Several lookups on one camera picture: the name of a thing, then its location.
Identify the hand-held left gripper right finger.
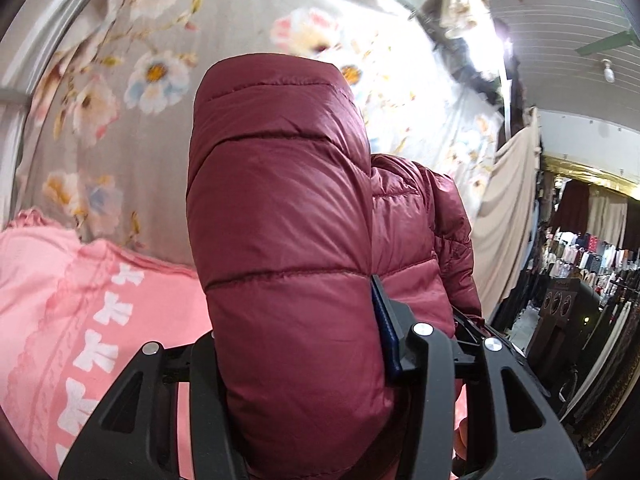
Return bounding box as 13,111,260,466
370,274,586,480

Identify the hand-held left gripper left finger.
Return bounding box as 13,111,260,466
59,332,247,480

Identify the maroon puffer jacket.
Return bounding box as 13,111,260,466
186,56,485,480

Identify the row of hanging clothes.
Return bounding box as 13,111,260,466
539,227,640,303

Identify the pink patterned blanket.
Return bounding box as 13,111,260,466
0,210,221,480

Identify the beige hanging cloth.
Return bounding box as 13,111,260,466
470,107,547,323

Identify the black speaker cabinet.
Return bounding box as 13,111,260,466
525,276,602,388

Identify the dark maroon curtain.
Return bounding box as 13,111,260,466
559,179,592,235

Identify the grey floral sheet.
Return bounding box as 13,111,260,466
15,0,506,266

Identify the cream floral hanging cloth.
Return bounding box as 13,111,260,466
435,0,495,43

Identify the green ceiling fan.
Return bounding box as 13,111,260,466
574,29,640,57

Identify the grey metal frame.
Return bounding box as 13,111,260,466
0,0,123,221

